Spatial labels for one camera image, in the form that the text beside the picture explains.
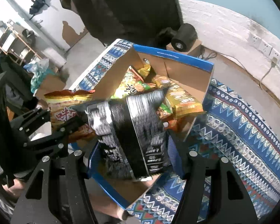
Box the gold snack packet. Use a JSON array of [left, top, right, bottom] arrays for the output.
[[164, 85, 204, 119]]

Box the wooden storage rack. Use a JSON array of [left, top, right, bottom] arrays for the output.
[[0, 20, 43, 66]]

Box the white plug with cable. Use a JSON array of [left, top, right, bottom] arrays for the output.
[[257, 58, 278, 87]]

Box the red-orange snack bag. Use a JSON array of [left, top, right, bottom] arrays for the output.
[[44, 89, 96, 143]]

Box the brown cardboard box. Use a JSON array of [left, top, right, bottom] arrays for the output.
[[34, 73, 67, 98]]

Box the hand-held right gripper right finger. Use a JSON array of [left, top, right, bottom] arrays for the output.
[[169, 134, 258, 224]]

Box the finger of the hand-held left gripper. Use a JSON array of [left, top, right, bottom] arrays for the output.
[[11, 108, 51, 136], [24, 116, 86, 158]]

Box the orange and green snack bag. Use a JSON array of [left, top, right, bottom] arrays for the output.
[[111, 66, 157, 99]]

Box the black snack packet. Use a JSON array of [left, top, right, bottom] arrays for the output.
[[72, 89, 172, 180]]

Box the small yellow snack bag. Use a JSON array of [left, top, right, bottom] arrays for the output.
[[153, 76, 173, 89]]

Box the small cardboard box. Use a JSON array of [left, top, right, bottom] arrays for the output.
[[165, 40, 202, 57]]

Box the black hanging umbrella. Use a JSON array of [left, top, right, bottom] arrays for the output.
[[29, 0, 53, 20]]

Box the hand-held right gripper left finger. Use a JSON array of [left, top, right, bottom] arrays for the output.
[[10, 150, 98, 224]]

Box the black curtain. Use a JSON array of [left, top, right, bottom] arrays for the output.
[[53, 0, 185, 47]]

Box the blue cardboard box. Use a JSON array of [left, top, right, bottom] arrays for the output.
[[69, 44, 215, 209]]

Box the blue patterned cloth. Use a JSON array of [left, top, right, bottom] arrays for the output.
[[69, 38, 280, 224]]

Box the blue-green plastic bag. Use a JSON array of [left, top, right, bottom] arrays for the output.
[[23, 58, 52, 94]]

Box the black cable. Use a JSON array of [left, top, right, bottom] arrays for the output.
[[199, 45, 218, 60]]

